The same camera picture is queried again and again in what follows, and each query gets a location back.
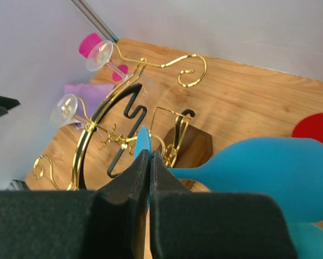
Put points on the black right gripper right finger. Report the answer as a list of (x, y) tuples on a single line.
[(186, 224)]

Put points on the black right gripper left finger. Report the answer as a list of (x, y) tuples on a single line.
[(106, 223)]

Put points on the purple cloth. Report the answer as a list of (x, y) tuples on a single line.
[(92, 94)]

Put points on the pink wine glass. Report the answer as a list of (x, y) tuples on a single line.
[(87, 45)]

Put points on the blue wine glass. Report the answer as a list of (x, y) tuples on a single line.
[(307, 239), (289, 170)]

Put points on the red wine glass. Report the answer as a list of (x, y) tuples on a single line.
[(310, 127)]

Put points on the front clear wine glass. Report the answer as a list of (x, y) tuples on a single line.
[(71, 109)]

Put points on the clear wine glass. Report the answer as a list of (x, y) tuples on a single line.
[(71, 109), (100, 56)]

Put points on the rear clear wine glass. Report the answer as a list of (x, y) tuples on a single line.
[(100, 56)]

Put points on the gold wire wine glass rack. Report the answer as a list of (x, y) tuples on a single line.
[(122, 90)]

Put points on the left aluminium frame post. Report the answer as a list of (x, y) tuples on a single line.
[(96, 21)]

